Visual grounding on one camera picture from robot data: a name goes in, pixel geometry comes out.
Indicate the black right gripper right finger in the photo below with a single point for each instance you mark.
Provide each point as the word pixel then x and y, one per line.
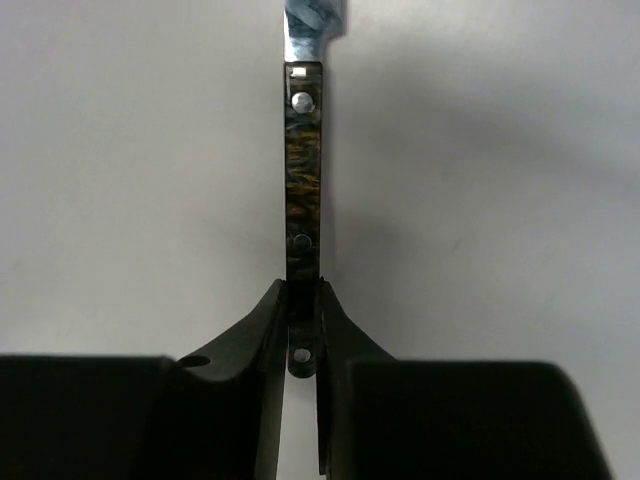
pixel 380 417

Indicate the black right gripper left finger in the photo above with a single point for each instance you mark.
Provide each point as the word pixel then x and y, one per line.
pixel 213 414

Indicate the dark handled knife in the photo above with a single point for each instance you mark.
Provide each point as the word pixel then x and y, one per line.
pixel 309 27

